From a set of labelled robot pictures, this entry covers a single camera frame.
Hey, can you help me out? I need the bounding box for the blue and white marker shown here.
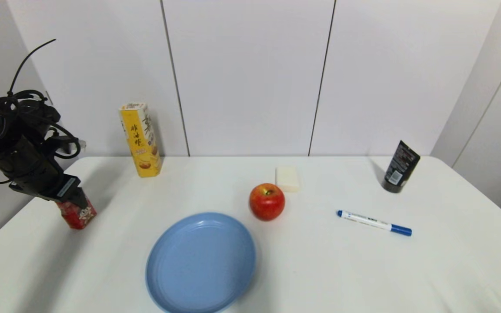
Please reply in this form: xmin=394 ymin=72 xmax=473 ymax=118
xmin=336 ymin=210 xmax=412 ymax=237

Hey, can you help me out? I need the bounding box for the long black cable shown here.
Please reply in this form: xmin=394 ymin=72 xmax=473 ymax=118
xmin=8 ymin=39 xmax=57 ymax=95

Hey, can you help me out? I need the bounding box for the red apple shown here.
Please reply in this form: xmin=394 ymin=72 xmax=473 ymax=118
xmin=249 ymin=183 xmax=286 ymax=221

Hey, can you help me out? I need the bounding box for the tall yellow snack box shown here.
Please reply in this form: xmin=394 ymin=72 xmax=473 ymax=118
xmin=119 ymin=102 xmax=162 ymax=178

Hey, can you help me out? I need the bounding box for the blue plate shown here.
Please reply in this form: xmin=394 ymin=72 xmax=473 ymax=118
xmin=146 ymin=212 xmax=257 ymax=313

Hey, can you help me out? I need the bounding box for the red milk carton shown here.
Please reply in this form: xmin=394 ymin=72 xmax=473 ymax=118
xmin=56 ymin=190 xmax=97 ymax=230

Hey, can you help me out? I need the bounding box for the black tube with label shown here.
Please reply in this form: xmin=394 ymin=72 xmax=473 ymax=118
xmin=381 ymin=140 xmax=421 ymax=193

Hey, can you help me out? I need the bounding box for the white rectangular block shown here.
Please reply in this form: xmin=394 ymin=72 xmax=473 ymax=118
xmin=275 ymin=166 xmax=301 ymax=193

